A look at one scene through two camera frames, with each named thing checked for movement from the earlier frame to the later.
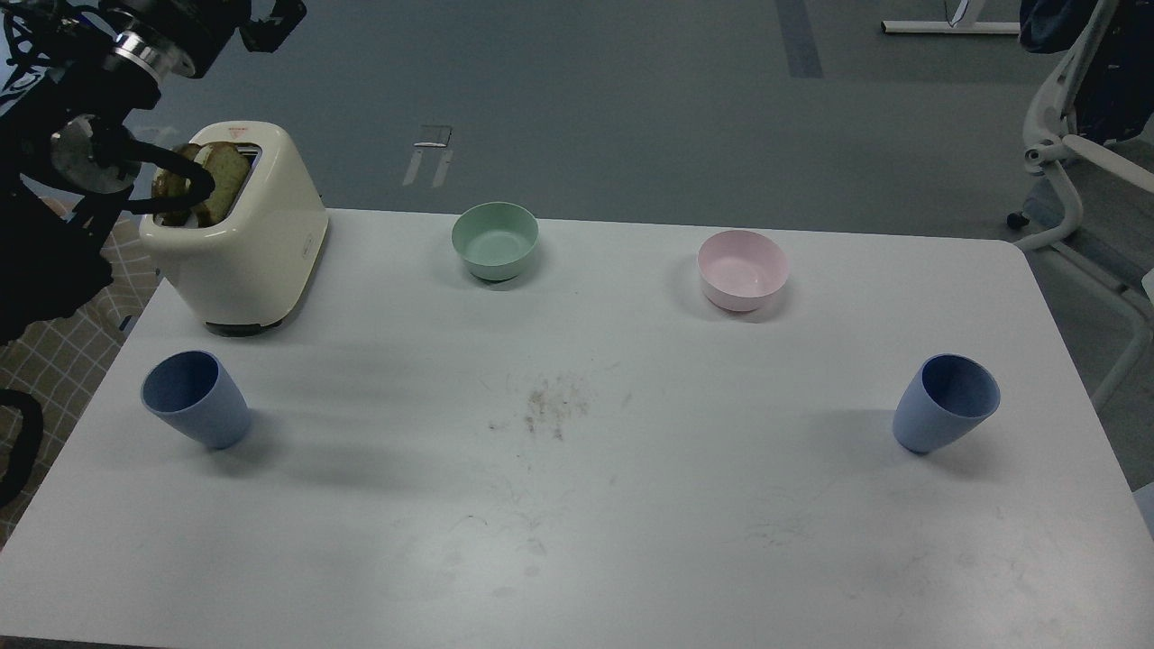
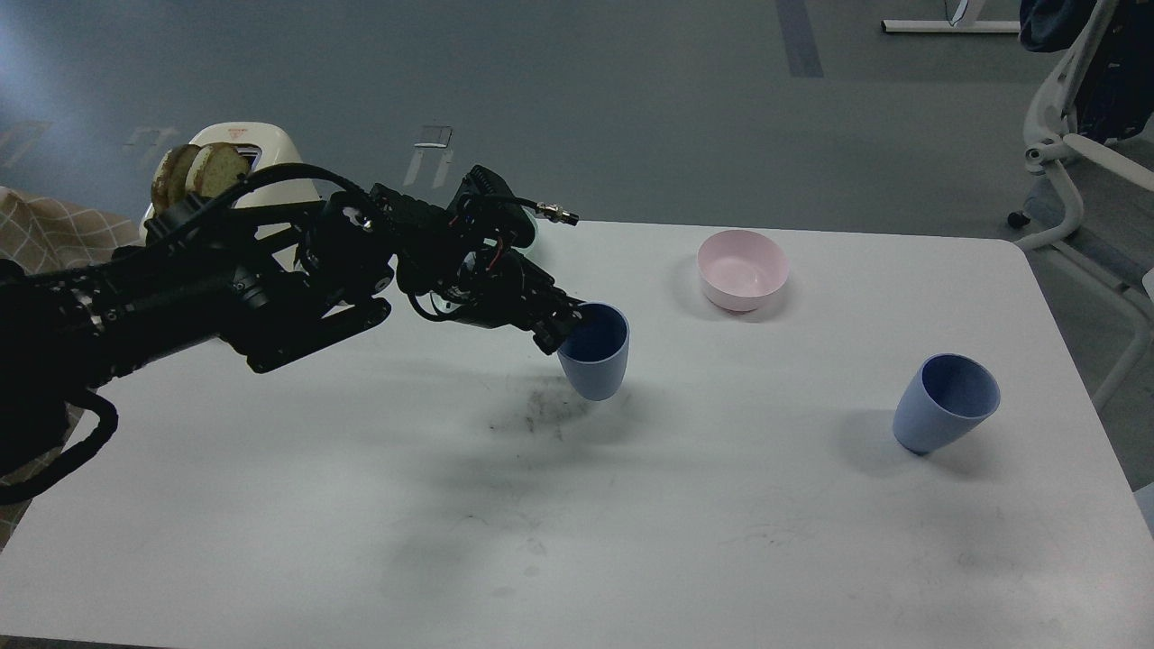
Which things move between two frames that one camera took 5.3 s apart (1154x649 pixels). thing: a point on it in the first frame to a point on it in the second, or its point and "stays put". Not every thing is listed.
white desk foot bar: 942,27 stays put
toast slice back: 168,184 stays put
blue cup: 193,391 to 594,353
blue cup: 949,397 stays put
